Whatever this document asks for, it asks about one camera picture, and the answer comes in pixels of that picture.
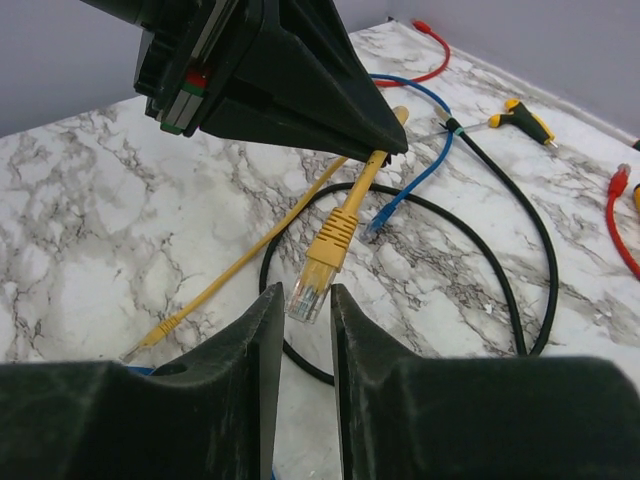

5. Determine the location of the blue ethernet cable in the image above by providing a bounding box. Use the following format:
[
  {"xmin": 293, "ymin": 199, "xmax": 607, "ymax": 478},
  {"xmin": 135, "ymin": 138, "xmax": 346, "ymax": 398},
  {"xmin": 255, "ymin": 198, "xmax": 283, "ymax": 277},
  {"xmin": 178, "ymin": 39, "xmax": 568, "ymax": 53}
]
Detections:
[{"xmin": 359, "ymin": 73, "xmax": 456, "ymax": 244}]

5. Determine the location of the red ethernet cable left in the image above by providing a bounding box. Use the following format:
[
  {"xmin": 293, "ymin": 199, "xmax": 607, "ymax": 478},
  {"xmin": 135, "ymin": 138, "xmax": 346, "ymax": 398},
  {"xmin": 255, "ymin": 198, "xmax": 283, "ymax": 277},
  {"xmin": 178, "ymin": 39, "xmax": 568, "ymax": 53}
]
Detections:
[{"xmin": 372, "ymin": 18, "xmax": 452, "ymax": 89}]

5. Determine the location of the yellow black T-handle wrench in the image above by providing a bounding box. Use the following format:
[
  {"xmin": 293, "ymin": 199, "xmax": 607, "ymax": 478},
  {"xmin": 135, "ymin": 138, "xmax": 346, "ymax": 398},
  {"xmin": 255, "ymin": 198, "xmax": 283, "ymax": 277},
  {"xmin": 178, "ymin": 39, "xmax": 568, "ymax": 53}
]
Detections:
[{"xmin": 454, "ymin": 98, "xmax": 556, "ymax": 147}]

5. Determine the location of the yellow ethernet cable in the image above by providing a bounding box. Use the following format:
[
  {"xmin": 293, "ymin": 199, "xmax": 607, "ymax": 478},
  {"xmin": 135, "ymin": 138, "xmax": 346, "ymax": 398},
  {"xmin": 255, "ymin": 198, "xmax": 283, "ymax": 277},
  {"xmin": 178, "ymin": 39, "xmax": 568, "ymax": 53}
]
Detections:
[{"xmin": 119, "ymin": 104, "xmax": 411, "ymax": 364}]

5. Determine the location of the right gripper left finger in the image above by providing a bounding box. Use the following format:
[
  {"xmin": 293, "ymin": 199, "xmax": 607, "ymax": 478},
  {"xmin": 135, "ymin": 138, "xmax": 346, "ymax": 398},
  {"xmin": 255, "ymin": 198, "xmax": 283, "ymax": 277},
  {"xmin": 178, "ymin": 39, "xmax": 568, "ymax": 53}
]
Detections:
[{"xmin": 1, "ymin": 285, "xmax": 284, "ymax": 479}]

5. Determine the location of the red ethernet cable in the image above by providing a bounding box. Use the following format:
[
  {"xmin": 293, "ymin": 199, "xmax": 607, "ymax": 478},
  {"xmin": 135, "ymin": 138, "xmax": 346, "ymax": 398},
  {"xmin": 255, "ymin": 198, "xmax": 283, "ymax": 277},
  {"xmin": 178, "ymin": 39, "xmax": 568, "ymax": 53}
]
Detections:
[
  {"xmin": 605, "ymin": 162, "xmax": 640, "ymax": 281},
  {"xmin": 372, "ymin": 18, "xmax": 452, "ymax": 89}
]

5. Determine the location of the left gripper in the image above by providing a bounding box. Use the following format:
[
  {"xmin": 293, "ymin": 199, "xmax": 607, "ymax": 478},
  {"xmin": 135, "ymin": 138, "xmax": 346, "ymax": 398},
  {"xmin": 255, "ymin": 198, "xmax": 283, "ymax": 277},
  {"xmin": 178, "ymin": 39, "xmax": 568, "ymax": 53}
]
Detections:
[{"xmin": 87, "ymin": 0, "xmax": 408, "ymax": 161}]

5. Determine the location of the black braided ethernet cable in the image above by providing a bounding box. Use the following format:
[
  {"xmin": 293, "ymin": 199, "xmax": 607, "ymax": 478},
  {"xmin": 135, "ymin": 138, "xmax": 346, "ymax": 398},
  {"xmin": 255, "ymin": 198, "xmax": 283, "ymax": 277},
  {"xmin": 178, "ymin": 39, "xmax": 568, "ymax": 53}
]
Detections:
[{"xmin": 258, "ymin": 107, "xmax": 560, "ymax": 386}]

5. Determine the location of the yellow black utility knife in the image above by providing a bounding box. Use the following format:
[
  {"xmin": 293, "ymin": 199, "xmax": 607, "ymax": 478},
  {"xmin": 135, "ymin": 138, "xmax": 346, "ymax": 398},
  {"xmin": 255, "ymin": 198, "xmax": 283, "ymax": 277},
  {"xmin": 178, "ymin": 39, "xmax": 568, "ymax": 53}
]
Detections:
[{"xmin": 633, "ymin": 183, "xmax": 640, "ymax": 215}]

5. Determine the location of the red ethernet cable right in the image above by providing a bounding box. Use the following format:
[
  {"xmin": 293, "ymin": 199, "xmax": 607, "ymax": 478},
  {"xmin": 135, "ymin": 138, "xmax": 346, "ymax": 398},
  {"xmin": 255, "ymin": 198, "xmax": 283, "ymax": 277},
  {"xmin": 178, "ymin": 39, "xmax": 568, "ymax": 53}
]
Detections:
[{"xmin": 605, "ymin": 162, "xmax": 640, "ymax": 281}]

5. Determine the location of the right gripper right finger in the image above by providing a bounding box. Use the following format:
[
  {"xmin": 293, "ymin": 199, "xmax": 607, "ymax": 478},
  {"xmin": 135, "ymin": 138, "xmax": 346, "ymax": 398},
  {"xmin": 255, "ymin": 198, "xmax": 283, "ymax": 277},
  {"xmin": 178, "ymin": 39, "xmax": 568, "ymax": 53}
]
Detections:
[{"xmin": 331, "ymin": 284, "xmax": 639, "ymax": 479}]

